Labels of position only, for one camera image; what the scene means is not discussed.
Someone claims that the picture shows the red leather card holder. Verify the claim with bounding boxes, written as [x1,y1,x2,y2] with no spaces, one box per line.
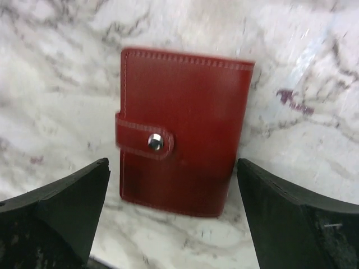
[115,47,255,217]

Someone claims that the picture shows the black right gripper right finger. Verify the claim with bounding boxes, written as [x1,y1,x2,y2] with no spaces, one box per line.
[237,159,358,269]

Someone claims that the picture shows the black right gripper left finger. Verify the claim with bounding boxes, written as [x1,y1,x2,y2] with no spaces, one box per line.
[1,158,111,268]

